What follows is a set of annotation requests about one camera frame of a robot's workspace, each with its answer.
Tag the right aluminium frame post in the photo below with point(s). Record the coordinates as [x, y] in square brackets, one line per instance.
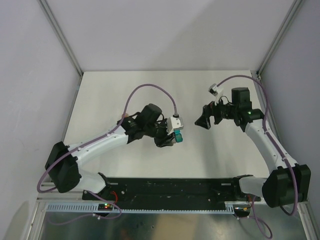
[279, 36]

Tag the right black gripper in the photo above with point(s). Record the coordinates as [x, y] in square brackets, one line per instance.
[209, 110]

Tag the grey slotted cable duct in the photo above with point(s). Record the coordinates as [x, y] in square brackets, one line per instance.
[97, 207]

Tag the left aluminium frame post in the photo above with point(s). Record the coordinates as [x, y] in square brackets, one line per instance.
[50, 16]

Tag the aluminium frame post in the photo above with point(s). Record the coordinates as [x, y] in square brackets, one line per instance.
[50, 16]
[279, 36]

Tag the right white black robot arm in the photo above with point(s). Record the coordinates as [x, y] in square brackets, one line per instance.
[288, 182]

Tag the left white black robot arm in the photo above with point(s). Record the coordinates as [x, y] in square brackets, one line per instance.
[65, 162]

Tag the teal pill box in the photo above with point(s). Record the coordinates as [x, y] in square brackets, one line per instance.
[178, 136]

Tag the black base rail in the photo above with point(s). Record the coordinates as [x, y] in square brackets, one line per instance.
[174, 192]

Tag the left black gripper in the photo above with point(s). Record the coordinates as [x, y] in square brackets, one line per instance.
[165, 140]

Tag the clear pill bottle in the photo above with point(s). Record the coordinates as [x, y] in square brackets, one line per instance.
[125, 115]

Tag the shiny metal base plate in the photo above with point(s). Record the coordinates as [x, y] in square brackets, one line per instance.
[65, 226]

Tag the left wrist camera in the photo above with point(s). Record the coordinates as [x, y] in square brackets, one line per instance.
[174, 124]

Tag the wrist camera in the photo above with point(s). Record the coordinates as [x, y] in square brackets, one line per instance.
[216, 91]
[174, 124]

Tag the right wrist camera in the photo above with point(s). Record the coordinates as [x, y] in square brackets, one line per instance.
[216, 91]

